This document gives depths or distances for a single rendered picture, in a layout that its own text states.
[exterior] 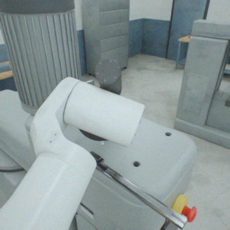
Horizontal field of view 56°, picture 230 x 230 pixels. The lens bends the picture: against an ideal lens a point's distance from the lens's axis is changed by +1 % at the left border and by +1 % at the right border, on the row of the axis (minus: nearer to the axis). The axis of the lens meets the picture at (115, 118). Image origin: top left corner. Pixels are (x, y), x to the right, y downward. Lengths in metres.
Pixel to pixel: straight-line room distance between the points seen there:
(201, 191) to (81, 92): 2.85
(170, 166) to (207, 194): 2.57
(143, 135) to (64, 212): 0.38
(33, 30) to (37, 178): 0.43
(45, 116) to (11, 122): 0.69
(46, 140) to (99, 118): 0.07
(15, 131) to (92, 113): 0.65
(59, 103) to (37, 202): 0.12
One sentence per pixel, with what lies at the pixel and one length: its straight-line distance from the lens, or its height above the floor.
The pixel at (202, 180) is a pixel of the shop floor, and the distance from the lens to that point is 3.20.
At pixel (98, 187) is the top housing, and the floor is 1.84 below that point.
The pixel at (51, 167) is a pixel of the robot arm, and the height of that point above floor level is 2.07.
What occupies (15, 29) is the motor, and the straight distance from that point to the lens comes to 0.61.
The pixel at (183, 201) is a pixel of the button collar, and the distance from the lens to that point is 0.57.
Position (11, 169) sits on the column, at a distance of 1.06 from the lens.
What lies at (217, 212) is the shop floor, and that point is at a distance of 2.93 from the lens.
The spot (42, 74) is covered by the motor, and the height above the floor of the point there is 2.02.
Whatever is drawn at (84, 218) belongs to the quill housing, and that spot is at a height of 1.57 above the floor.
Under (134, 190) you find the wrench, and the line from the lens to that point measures 0.43.
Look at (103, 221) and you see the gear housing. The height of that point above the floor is 1.69.
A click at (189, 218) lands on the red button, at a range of 0.57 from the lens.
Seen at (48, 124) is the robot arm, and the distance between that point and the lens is 0.25.
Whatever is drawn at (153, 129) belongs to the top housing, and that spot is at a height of 1.89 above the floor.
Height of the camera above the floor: 2.23
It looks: 32 degrees down
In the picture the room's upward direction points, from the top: straight up
